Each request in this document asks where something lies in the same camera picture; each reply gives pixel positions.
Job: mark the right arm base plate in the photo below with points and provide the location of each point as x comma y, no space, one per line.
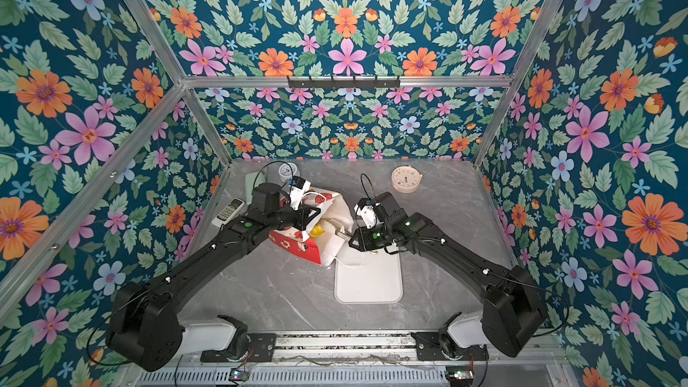
432,346

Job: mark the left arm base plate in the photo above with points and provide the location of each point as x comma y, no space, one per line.
246,348

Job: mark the yellow fake croissant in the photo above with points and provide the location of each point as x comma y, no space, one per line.
316,231

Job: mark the white rectangular tray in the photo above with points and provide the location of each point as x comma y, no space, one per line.
367,278

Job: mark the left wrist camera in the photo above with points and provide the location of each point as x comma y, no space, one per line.
298,188

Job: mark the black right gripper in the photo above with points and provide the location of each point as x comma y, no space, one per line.
362,239

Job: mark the red white paper bag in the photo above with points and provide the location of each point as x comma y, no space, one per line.
325,235

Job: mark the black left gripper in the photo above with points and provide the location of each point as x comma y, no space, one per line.
305,216

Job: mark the white round alarm clock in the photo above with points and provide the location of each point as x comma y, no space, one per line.
287,171

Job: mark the black hook rail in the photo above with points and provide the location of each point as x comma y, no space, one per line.
335,83

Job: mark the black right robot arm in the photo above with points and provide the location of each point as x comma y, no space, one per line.
513,305

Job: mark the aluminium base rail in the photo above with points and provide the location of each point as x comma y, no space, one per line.
359,346

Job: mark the green glasses case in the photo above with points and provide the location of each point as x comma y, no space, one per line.
252,180

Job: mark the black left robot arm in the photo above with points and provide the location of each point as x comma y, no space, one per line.
144,327

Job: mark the white remote control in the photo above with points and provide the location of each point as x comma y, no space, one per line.
228,213

